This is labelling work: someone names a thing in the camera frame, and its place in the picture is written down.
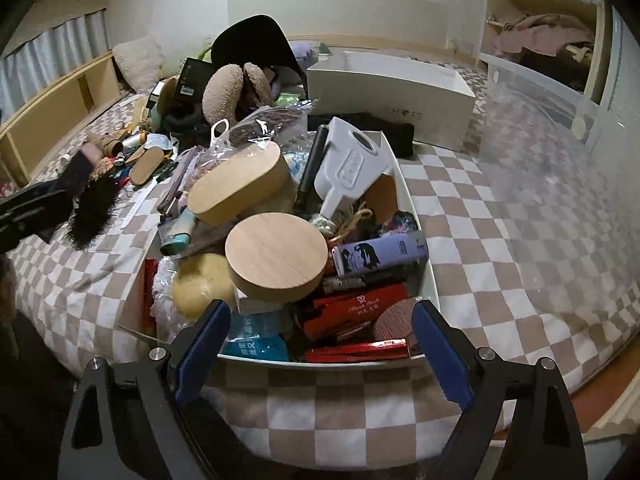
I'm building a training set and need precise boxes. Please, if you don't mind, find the black fluffy wig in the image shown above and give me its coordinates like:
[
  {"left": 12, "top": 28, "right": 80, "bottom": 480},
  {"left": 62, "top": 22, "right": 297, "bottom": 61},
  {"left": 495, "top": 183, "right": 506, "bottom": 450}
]
[{"left": 67, "top": 177, "right": 122, "bottom": 250}]

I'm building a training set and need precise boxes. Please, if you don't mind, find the round wooden box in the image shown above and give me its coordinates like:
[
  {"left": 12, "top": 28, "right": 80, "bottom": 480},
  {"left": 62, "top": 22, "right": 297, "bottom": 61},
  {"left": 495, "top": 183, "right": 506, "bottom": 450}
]
[{"left": 225, "top": 212, "right": 329, "bottom": 305}]

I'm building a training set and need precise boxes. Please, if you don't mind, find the white storage container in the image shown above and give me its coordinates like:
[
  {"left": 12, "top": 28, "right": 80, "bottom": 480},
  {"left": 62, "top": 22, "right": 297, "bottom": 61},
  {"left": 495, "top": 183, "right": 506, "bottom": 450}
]
[{"left": 117, "top": 130, "right": 441, "bottom": 367}]

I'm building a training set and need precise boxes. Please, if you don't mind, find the red foil strip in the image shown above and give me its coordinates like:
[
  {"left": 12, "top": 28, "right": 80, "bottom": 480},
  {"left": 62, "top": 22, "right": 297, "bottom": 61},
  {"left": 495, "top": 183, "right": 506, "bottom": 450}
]
[{"left": 304, "top": 339, "right": 408, "bottom": 363}]

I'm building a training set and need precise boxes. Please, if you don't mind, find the teal bottle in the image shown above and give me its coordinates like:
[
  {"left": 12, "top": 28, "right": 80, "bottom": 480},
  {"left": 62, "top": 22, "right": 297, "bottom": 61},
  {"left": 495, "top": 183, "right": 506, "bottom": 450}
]
[{"left": 160, "top": 210, "right": 198, "bottom": 256}]

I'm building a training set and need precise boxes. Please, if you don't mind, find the black cap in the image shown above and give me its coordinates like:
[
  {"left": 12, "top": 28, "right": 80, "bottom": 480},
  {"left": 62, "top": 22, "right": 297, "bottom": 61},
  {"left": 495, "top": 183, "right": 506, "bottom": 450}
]
[{"left": 211, "top": 15, "right": 307, "bottom": 98}]

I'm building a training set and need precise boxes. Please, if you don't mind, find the purple plush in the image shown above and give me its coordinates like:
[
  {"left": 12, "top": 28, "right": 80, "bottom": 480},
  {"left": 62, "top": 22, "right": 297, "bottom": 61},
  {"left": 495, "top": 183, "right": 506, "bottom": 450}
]
[{"left": 290, "top": 41, "right": 322, "bottom": 68}]

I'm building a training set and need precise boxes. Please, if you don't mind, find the grey curtain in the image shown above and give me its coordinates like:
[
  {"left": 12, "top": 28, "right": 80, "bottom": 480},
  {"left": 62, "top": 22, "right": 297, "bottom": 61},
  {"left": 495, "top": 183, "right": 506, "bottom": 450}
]
[{"left": 0, "top": 7, "right": 112, "bottom": 108}]

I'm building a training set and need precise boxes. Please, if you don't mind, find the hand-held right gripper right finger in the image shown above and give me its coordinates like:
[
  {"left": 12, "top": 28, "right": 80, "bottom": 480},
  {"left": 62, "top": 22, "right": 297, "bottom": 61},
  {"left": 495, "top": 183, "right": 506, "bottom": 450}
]
[{"left": 411, "top": 299, "right": 589, "bottom": 480}]

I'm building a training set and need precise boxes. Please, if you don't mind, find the cardboard tube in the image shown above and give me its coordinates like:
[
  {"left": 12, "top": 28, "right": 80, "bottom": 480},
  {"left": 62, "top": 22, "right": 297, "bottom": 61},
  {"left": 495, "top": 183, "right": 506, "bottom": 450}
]
[{"left": 87, "top": 130, "right": 125, "bottom": 157}]

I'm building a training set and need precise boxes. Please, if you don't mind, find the cream pillow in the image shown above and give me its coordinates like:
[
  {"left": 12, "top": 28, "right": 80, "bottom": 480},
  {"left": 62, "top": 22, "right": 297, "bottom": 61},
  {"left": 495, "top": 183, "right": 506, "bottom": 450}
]
[{"left": 111, "top": 35, "right": 166, "bottom": 93}]

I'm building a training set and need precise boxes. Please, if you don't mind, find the red gift box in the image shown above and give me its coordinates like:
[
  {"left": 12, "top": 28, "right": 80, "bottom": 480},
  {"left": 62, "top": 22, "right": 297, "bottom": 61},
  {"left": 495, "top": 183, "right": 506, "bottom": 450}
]
[{"left": 300, "top": 282, "right": 411, "bottom": 343}]

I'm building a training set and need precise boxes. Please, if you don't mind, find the oval wooden box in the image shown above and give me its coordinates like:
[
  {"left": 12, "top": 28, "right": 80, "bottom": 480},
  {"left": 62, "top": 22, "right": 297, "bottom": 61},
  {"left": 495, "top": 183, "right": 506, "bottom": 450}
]
[{"left": 186, "top": 141, "right": 292, "bottom": 226}]

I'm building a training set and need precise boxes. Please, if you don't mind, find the yellow sponge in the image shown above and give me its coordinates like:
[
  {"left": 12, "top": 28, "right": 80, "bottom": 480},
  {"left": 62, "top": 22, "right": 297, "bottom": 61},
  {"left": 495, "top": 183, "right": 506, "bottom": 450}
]
[{"left": 171, "top": 253, "right": 236, "bottom": 318}]

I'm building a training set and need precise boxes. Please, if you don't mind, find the oval wooden brush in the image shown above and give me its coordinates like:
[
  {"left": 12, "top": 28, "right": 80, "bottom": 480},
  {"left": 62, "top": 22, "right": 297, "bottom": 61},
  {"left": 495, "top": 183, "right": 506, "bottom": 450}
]
[{"left": 129, "top": 147, "right": 166, "bottom": 186}]

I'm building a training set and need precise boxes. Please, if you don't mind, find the teal packet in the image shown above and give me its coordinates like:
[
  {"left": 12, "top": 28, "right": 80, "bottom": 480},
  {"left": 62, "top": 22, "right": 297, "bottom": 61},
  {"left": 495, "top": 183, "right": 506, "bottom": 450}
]
[{"left": 220, "top": 312, "right": 292, "bottom": 362}]

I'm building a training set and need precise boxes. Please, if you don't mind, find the black brush handle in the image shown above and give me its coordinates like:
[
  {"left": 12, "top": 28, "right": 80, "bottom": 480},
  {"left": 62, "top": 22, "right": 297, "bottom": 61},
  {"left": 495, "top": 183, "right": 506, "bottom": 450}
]
[{"left": 292, "top": 125, "right": 331, "bottom": 213}]

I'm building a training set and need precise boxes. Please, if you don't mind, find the black cardboard box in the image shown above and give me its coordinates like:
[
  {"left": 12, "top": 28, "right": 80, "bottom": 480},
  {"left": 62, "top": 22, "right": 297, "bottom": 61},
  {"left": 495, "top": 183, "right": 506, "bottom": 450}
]
[{"left": 175, "top": 57, "right": 216, "bottom": 111}]

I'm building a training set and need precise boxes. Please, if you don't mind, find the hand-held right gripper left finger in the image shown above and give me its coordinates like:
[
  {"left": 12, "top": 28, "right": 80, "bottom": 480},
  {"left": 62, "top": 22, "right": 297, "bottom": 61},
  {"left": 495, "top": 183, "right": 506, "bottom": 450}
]
[{"left": 57, "top": 299, "right": 232, "bottom": 480}]

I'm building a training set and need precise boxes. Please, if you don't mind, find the white dustpan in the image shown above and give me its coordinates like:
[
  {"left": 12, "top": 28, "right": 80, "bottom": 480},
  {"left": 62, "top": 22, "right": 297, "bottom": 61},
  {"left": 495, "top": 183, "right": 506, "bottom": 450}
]
[{"left": 320, "top": 116, "right": 396, "bottom": 221}]

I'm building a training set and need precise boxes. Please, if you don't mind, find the purple tube with picture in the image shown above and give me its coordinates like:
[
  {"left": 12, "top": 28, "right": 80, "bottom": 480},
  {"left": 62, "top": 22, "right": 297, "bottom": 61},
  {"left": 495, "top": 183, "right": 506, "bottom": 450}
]
[{"left": 331, "top": 237, "right": 430, "bottom": 277}]

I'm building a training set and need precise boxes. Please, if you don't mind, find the clear plastic storage bin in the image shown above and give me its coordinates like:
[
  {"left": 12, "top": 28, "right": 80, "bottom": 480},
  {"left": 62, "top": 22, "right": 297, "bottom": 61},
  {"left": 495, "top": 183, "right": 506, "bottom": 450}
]
[{"left": 480, "top": 52, "right": 640, "bottom": 321}]

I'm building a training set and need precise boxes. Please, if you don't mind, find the clear plastic bag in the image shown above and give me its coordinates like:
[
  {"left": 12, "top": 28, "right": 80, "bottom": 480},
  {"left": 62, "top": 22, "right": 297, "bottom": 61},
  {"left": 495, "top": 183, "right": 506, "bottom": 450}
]
[{"left": 207, "top": 107, "right": 312, "bottom": 163}]

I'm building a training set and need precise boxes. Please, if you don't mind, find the large white box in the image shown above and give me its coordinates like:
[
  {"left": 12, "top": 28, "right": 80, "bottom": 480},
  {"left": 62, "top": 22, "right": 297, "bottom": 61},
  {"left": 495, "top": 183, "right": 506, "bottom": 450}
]
[{"left": 306, "top": 50, "right": 476, "bottom": 152}]

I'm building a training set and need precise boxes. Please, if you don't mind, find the wooden bed shelf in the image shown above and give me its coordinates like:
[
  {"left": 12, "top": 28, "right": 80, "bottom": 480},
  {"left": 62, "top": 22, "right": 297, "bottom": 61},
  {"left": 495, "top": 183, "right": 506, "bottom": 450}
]
[{"left": 0, "top": 50, "right": 132, "bottom": 187}]

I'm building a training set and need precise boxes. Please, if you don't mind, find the closet shelf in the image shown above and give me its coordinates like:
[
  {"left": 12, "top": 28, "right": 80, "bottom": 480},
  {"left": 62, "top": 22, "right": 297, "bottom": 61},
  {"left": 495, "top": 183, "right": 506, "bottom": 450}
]
[{"left": 480, "top": 0, "right": 610, "bottom": 107}]

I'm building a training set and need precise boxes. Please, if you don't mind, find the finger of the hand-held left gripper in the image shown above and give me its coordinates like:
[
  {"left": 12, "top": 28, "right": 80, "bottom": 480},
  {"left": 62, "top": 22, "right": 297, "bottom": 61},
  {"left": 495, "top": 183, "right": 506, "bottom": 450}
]
[{"left": 0, "top": 146, "right": 103, "bottom": 253}]

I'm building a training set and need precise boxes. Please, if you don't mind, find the pile of clothes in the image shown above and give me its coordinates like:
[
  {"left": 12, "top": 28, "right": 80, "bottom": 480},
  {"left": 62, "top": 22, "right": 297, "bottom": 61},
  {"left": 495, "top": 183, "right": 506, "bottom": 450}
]
[{"left": 492, "top": 12, "right": 596, "bottom": 91}]

